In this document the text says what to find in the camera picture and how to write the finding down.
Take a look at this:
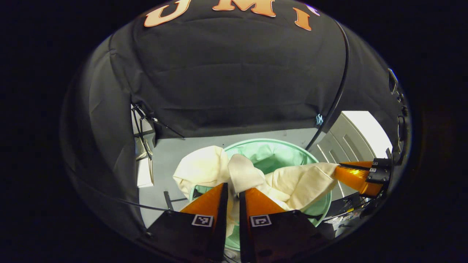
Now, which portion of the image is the black cable bundle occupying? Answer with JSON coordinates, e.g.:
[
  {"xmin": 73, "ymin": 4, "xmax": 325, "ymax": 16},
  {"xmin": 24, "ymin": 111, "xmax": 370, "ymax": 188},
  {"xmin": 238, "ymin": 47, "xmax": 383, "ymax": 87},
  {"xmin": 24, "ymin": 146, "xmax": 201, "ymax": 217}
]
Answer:
[{"xmin": 318, "ymin": 194, "xmax": 381, "ymax": 229}]

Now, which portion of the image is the black clothes rack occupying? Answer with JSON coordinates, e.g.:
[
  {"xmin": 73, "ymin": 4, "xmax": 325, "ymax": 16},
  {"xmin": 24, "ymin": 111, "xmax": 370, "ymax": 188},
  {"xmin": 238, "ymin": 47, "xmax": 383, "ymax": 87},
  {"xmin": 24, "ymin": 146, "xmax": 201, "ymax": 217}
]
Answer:
[{"xmin": 306, "ymin": 20, "xmax": 350, "ymax": 151}]

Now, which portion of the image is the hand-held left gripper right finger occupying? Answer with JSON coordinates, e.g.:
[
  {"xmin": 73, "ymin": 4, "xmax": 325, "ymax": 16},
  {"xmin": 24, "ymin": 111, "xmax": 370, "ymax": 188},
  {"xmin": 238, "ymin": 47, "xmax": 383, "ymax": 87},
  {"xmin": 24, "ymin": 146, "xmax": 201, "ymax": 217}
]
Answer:
[{"xmin": 239, "ymin": 187, "xmax": 329, "ymax": 263}]

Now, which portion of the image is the black backdrop stand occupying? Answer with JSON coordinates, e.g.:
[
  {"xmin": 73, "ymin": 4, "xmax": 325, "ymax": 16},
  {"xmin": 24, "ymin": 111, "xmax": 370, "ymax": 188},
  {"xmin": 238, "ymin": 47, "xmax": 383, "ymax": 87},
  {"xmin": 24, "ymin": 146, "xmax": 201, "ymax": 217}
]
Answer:
[{"xmin": 131, "ymin": 104, "xmax": 185, "ymax": 161}]

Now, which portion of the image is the cream jacket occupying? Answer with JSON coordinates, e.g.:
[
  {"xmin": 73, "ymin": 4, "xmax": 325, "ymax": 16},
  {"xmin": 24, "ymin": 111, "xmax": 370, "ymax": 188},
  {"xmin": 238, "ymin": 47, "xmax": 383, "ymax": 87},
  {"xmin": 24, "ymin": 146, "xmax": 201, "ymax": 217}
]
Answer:
[{"xmin": 173, "ymin": 145, "xmax": 340, "ymax": 238}]

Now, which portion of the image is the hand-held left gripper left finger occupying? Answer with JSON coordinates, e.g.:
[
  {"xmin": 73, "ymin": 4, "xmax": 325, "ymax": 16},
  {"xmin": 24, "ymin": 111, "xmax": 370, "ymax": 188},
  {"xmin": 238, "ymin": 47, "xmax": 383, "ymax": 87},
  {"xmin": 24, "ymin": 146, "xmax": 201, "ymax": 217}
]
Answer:
[{"xmin": 144, "ymin": 183, "xmax": 229, "ymax": 262}]

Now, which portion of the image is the white box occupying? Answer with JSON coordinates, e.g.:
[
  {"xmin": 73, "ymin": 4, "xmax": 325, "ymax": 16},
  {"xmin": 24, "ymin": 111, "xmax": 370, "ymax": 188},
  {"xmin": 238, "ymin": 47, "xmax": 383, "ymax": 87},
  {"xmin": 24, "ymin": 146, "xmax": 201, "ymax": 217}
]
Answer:
[{"xmin": 136, "ymin": 157, "xmax": 154, "ymax": 188}]

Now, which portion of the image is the green laundry hamper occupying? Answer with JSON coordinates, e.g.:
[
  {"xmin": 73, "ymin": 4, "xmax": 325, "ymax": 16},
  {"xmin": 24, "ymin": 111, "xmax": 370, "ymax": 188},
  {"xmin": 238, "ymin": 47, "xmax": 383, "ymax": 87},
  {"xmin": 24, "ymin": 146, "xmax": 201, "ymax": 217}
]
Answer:
[{"xmin": 188, "ymin": 138, "xmax": 332, "ymax": 252}]

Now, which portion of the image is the black backdrop cloth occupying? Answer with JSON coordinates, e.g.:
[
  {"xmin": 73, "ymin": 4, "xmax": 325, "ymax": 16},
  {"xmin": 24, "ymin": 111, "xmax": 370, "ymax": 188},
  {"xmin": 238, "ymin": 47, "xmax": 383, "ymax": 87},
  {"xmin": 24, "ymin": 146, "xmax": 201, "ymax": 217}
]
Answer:
[{"xmin": 60, "ymin": 0, "xmax": 410, "ymax": 241}]

